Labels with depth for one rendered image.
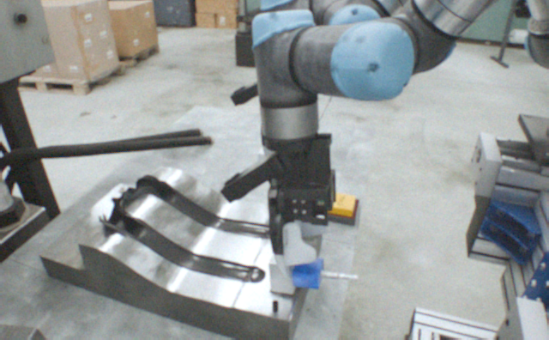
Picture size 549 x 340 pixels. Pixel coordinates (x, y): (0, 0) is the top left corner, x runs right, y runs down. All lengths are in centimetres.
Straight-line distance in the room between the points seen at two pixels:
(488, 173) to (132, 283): 72
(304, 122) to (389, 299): 142
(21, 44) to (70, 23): 313
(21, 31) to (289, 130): 91
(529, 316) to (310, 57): 39
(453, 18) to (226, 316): 51
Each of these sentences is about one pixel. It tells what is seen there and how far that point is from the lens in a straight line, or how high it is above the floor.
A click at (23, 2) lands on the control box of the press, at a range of 121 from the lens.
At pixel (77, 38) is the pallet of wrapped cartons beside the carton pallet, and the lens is 432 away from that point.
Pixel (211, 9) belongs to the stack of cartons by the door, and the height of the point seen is 36.
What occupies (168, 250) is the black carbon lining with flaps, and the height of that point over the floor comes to 89.
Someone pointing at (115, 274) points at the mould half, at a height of 88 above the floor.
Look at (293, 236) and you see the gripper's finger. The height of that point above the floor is 101.
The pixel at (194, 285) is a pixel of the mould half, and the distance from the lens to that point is 63.
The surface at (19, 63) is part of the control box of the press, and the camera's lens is 120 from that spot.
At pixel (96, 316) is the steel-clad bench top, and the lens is 75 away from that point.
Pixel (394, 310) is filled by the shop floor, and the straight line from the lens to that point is 177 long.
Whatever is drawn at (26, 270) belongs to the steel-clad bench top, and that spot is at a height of 80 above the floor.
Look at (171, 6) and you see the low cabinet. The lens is 763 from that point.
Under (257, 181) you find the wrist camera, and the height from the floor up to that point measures 107.
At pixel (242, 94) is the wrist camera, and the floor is 109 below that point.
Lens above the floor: 136
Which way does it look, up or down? 30 degrees down
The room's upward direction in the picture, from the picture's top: straight up
